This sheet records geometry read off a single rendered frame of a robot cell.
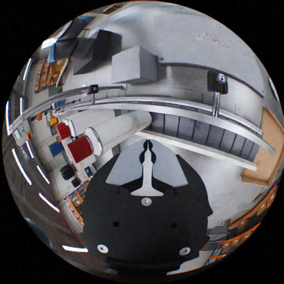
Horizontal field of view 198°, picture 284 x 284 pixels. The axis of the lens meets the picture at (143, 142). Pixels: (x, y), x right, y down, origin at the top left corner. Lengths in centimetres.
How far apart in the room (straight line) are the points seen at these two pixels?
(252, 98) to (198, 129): 23
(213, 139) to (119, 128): 20
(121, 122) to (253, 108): 36
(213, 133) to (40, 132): 844
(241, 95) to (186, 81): 17
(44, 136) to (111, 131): 829
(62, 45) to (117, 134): 46
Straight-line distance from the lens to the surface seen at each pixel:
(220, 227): 201
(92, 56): 48
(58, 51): 50
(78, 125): 27
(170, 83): 28
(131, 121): 19
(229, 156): 23
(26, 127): 69
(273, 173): 61
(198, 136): 23
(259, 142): 19
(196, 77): 27
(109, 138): 15
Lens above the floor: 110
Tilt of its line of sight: 47 degrees down
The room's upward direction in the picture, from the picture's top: 128 degrees counter-clockwise
